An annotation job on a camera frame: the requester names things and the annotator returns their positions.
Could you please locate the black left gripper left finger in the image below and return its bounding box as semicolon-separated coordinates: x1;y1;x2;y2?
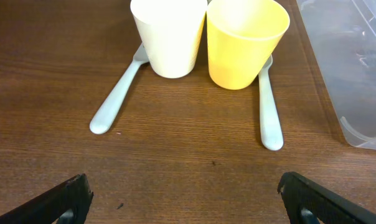
0;174;93;224

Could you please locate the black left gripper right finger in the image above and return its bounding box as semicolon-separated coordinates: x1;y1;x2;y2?
277;172;376;224

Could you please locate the pale plastic spoon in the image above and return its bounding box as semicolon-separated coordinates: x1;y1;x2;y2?
258;55;284;151

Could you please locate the pale plastic fork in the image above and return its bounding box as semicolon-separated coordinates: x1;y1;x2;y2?
89;43;149;134

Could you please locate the yellow plastic cup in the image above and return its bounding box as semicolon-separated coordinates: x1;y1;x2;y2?
207;0;290;90

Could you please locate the white plastic cup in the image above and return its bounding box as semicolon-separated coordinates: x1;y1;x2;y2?
130;0;208;78

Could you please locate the clear plastic container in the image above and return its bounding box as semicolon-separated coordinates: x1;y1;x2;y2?
296;0;376;150

